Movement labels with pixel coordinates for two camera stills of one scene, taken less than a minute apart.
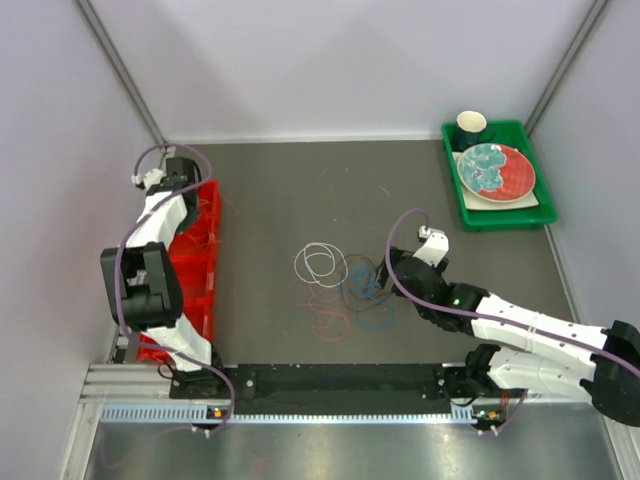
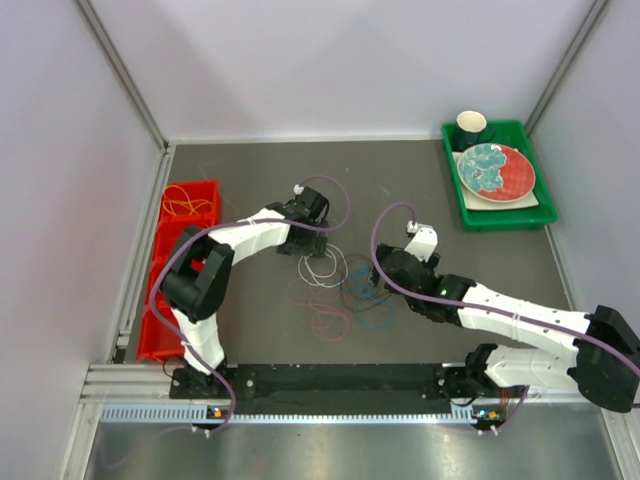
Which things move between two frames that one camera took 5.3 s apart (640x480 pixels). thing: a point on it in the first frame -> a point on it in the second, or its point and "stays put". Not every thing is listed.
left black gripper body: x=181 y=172 -> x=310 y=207
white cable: x=306 y=259 stays put
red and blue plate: x=496 y=173 stays put
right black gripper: x=382 y=276 stays put
